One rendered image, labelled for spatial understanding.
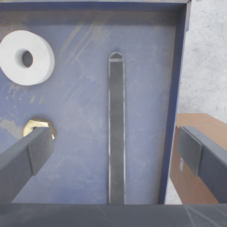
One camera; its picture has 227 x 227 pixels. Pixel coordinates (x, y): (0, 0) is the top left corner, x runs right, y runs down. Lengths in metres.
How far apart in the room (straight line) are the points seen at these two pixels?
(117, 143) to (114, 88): 0.09
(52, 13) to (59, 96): 0.12
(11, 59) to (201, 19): 1.16
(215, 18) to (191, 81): 0.40
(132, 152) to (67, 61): 0.18
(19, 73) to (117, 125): 0.16
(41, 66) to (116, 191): 0.23
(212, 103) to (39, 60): 1.21
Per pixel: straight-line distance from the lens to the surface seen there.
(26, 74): 0.26
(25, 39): 0.26
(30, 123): 0.28
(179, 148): 0.17
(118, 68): 0.24
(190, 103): 1.26
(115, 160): 0.28
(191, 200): 0.89
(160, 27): 0.26
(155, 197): 0.34
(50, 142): 0.16
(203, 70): 1.26
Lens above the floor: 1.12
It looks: 75 degrees down
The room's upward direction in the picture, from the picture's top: 176 degrees counter-clockwise
